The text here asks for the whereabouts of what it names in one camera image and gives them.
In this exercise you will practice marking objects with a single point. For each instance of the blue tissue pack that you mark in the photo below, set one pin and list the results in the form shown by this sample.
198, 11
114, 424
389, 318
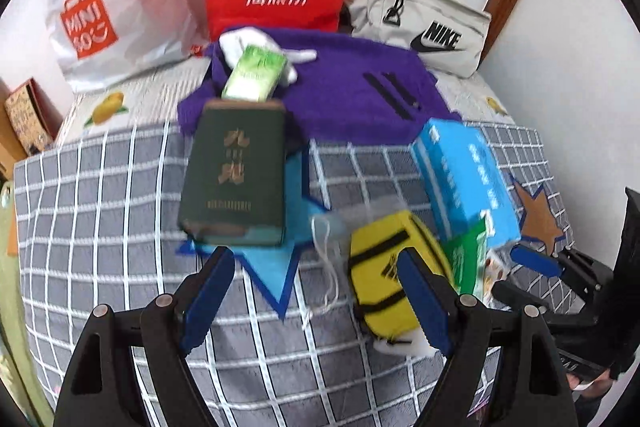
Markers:
460, 177

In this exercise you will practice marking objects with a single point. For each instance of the green wipes packet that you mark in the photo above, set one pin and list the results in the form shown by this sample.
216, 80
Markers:
467, 257

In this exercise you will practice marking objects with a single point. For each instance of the white heart-print packet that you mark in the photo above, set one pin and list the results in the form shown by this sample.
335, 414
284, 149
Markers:
495, 272

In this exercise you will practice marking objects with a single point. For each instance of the brown patterned box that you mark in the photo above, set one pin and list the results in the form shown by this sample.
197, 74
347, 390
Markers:
27, 117

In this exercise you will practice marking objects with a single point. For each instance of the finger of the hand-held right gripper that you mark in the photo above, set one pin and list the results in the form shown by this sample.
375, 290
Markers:
515, 293
535, 257

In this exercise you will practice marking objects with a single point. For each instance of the blue star felt patch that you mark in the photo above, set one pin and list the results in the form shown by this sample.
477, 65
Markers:
272, 267

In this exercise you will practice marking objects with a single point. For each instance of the person's right hand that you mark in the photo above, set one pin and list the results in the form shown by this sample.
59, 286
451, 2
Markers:
592, 383

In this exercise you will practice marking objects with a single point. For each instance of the white glove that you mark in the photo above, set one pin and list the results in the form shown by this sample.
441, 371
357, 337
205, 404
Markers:
300, 56
240, 39

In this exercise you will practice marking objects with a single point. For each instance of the brown star felt patch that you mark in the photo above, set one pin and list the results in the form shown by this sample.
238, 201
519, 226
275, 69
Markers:
540, 217

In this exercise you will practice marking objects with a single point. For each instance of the lemon print sheet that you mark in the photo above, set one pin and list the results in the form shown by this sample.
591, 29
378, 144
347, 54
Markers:
150, 97

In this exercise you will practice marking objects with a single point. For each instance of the yellow pouch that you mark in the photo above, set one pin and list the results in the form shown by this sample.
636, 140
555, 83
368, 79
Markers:
380, 252

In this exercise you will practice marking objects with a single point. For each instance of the purple fabric storage bin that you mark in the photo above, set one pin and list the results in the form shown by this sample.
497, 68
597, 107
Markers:
350, 77

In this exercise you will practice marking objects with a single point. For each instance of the pale green tissue packet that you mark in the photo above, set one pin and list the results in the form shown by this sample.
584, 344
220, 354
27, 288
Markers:
252, 74

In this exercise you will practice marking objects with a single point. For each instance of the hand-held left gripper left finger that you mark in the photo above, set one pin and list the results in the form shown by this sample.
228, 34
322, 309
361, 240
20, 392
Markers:
205, 307

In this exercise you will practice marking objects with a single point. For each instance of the white sponge block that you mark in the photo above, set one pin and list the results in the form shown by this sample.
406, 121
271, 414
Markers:
400, 347

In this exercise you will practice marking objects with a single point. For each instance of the green blanket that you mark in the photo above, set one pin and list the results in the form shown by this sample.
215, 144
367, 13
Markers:
10, 307

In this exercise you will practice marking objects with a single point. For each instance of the dark green tea tin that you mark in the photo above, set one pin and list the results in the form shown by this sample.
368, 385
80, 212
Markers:
230, 172

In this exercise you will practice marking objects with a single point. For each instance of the face mask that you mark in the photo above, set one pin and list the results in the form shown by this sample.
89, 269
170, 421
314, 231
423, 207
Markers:
332, 227

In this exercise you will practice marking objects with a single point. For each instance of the grey waist bag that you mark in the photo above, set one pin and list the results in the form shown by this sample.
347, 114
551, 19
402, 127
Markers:
465, 22

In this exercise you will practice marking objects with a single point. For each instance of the wooden nightstand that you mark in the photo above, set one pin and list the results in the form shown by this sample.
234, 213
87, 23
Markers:
7, 147

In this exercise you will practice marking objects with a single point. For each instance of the grey checked cloth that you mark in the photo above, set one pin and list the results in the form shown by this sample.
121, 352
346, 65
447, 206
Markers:
100, 207

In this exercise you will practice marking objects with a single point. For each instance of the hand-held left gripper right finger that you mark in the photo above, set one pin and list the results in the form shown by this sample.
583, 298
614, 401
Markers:
425, 302

